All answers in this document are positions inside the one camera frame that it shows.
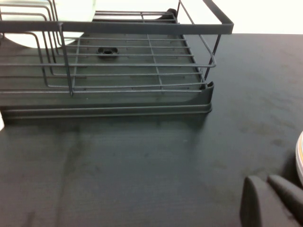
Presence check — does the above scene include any white and orange bowl rim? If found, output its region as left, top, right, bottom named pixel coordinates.
left=294, top=131, right=303, bottom=187

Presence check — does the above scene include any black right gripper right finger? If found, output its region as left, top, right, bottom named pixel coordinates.
left=267, top=174, right=303, bottom=227

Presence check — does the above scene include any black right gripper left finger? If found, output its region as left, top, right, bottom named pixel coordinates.
left=240, top=175, right=301, bottom=227

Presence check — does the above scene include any light green round plate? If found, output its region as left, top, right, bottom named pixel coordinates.
left=3, top=0, right=97, bottom=50

